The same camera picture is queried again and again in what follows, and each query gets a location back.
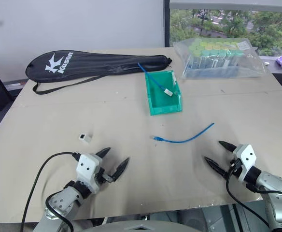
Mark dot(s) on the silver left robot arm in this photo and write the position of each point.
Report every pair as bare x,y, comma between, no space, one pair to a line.
63,201

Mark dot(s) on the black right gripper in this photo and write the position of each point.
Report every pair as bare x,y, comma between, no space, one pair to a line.
236,169

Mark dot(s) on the dark window frame post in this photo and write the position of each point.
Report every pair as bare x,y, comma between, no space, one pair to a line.
167,23

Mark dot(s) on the green plastic bin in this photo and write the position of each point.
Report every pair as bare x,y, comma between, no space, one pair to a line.
164,102

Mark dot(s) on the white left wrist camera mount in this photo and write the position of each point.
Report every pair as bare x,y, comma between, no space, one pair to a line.
88,169

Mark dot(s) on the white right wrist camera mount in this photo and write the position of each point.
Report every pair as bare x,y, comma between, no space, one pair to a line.
246,158

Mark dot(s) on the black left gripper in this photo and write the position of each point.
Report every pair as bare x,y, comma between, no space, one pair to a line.
102,177

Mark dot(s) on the clear bag of capped tubes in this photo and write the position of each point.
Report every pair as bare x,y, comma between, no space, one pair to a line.
218,62

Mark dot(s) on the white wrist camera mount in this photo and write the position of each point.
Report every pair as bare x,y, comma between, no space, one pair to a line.
88,169
246,158

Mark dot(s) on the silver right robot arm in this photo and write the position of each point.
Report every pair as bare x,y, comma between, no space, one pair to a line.
272,184

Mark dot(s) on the small white connector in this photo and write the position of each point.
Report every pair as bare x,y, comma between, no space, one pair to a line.
85,137

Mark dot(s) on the black Kason racket bag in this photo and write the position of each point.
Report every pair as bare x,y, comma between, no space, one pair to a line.
88,64

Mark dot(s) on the silver robot torso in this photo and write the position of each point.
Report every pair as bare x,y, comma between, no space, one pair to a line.
141,227

